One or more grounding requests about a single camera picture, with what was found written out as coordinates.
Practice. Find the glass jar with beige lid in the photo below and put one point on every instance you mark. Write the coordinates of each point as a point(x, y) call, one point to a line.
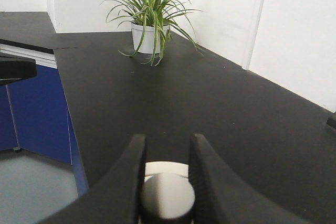
point(167, 196)

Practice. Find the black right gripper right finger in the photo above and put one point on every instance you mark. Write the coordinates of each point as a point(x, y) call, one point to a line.
point(221, 196)

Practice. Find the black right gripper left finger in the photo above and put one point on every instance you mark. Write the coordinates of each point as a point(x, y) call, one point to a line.
point(115, 198)

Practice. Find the potted spider plant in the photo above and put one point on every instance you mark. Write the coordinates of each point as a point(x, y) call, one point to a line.
point(151, 24)

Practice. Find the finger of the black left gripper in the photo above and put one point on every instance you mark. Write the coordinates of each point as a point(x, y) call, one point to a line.
point(16, 68)

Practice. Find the black white power socket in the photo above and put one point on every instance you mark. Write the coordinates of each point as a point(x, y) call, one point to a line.
point(331, 121)

